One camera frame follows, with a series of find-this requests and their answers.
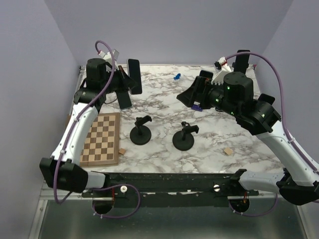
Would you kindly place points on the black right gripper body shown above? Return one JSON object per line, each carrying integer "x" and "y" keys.
{"x": 215, "y": 98}

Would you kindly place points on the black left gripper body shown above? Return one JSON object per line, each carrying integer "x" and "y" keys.
{"x": 115, "y": 84}

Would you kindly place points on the black smartphone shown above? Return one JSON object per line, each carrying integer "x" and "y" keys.
{"x": 135, "y": 73}
{"x": 241, "y": 63}
{"x": 266, "y": 98}

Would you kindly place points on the teal smartphone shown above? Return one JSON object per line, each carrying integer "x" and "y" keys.
{"x": 124, "y": 100}

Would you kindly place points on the black round-base phone stand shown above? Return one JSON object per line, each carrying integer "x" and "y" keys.
{"x": 141, "y": 134}

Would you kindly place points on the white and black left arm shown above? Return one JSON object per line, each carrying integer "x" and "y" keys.
{"x": 62, "y": 169}

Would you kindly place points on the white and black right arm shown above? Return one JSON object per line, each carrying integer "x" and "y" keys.
{"x": 298, "y": 183}

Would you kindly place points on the blue-edged smartphone on folding stand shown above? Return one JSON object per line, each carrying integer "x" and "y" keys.
{"x": 206, "y": 74}

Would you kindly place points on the black smartphone on tall stand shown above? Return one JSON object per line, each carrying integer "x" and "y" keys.
{"x": 241, "y": 63}

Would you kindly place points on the black smartphone on silver stand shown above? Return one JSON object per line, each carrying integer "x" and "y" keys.
{"x": 266, "y": 98}

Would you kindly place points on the purple rectangular plate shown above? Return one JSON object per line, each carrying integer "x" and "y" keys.
{"x": 196, "y": 106}

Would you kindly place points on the blue plastic piece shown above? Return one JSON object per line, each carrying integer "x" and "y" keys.
{"x": 177, "y": 77}

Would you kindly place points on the small wooden block right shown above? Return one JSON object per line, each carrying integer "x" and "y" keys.
{"x": 228, "y": 151}

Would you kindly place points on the wooden chessboard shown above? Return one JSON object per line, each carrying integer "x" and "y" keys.
{"x": 101, "y": 147}

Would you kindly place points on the small wooden block near chessboard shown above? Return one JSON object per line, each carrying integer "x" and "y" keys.
{"x": 122, "y": 151}

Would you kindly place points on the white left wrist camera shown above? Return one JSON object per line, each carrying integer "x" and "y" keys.
{"x": 108, "y": 58}

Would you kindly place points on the black mounting rail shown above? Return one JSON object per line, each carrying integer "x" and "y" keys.
{"x": 162, "y": 190}

